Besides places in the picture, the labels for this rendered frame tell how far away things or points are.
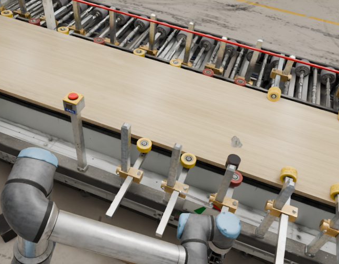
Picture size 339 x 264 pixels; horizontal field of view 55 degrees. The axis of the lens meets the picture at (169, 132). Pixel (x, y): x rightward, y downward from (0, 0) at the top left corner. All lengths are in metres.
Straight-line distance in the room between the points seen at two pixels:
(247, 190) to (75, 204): 1.33
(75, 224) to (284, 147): 1.31
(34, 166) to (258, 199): 1.27
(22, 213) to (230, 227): 0.66
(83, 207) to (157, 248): 1.59
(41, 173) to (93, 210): 1.60
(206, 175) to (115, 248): 0.96
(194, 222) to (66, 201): 1.60
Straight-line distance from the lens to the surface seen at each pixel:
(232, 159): 1.46
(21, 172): 0.98
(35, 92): 2.09
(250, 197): 1.90
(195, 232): 1.15
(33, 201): 0.94
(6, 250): 2.54
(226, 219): 1.19
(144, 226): 2.48
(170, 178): 1.59
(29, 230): 0.94
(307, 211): 1.92
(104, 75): 2.18
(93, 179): 1.86
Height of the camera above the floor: 2.19
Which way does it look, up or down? 46 degrees down
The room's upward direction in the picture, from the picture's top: 8 degrees clockwise
